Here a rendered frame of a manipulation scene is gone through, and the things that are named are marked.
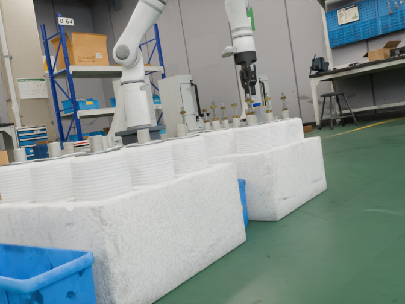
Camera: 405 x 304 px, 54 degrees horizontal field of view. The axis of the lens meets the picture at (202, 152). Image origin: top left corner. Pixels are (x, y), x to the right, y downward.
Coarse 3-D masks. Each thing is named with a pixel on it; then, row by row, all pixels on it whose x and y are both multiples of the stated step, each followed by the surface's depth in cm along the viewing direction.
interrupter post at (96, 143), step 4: (92, 136) 66; (96, 136) 66; (100, 136) 66; (92, 140) 66; (96, 140) 66; (100, 140) 66; (92, 144) 66; (96, 144) 66; (100, 144) 66; (92, 148) 66; (96, 148) 66; (100, 148) 66
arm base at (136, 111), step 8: (128, 88) 148; (136, 88) 148; (144, 88) 151; (128, 96) 148; (136, 96) 148; (144, 96) 150; (128, 104) 148; (136, 104) 148; (144, 104) 150; (128, 112) 149; (136, 112) 148; (144, 112) 149; (128, 120) 150; (136, 120) 148; (144, 120) 149; (128, 128) 151
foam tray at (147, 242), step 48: (144, 192) 64; (192, 192) 75; (0, 240) 74; (48, 240) 65; (96, 240) 58; (144, 240) 63; (192, 240) 73; (240, 240) 87; (96, 288) 60; (144, 288) 62
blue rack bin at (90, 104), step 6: (66, 102) 606; (78, 102) 585; (84, 102) 591; (90, 102) 599; (96, 102) 607; (66, 108) 610; (72, 108) 598; (78, 108) 587; (84, 108) 591; (90, 108) 599; (96, 108) 607
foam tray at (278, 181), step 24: (288, 144) 116; (312, 144) 126; (240, 168) 106; (264, 168) 102; (288, 168) 109; (312, 168) 124; (264, 192) 103; (288, 192) 108; (312, 192) 122; (264, 216) 104
